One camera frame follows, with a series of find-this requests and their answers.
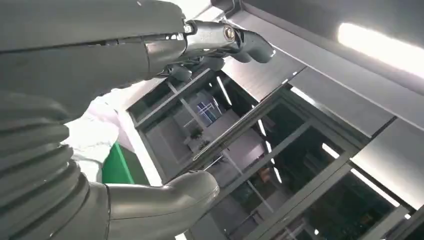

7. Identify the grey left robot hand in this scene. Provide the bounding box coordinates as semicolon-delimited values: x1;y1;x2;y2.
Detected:
0;0;276;240

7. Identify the plain white parcel bag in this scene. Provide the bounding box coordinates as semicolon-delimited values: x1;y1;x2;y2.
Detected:
61;88;135;184

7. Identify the ribbed grey left arm sleeve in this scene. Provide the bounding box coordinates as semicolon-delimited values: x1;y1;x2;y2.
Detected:
0;91;92;240

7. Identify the long ceiling lamp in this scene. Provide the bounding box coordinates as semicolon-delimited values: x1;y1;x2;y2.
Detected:
337;22;424;80

